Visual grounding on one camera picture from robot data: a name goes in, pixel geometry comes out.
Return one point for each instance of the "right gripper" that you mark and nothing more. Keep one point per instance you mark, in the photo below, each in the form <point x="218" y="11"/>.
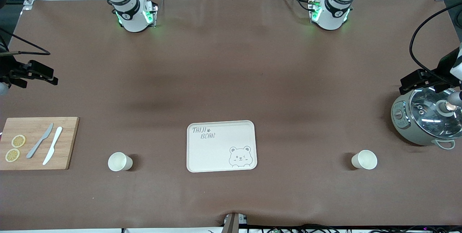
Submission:
<point x="8" y="70"/>

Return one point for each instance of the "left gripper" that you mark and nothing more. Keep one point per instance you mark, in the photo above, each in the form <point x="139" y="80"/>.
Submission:
<point x="442" y="70"/>

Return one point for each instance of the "white plastic cup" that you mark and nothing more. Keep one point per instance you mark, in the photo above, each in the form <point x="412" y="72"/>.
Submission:
<point x="366" y="159"/>
<point x="117" y="161"/>

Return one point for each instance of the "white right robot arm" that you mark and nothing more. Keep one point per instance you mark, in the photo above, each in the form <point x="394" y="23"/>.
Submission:
<point x="131" y="13"/>

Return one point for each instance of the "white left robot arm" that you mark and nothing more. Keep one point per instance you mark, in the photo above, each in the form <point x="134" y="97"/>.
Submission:
<point x="332" y="13"/>

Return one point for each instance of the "cream bear print tray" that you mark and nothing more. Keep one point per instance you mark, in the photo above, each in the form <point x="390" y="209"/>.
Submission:
<point x="216" y="153"/>

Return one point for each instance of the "glass pot lid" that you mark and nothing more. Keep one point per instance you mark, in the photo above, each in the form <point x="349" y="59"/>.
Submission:
<point x="429" y="117"/>

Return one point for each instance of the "grey-green electric cooking pot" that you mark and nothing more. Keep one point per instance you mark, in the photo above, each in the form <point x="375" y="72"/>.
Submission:
<point x="406" y="128"/>

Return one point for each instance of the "white plastic knife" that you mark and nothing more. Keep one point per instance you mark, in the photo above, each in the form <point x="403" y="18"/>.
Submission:
<point x="57" y="135"/>

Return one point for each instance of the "yellow lemon slice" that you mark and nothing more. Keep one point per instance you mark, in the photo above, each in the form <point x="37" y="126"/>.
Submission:
<point x="12" y="155"/>
<point x="18" y="141"/>

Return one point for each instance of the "grey plastic knife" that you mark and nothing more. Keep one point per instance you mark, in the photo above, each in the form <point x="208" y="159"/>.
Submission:
<point x="34" y="150"/>

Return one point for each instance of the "bamboo cutting board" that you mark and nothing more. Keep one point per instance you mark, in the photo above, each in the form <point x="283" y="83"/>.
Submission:
<point x="68" y="143"/>

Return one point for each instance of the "metal table edge clamp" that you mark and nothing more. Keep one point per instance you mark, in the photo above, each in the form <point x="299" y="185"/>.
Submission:
<point x="232" y="224"/>

